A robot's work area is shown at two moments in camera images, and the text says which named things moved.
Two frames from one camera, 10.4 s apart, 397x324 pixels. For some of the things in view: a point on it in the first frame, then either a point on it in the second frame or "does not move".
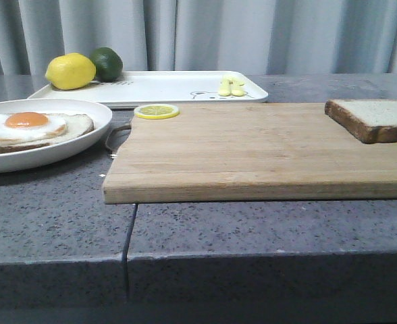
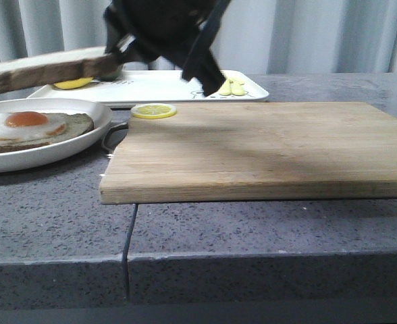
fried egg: x=19 y=126 does not move
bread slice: x=76 y=125 does not move
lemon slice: x=156 y=111 does not move
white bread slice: x=375 y=121 → x=48 y=69
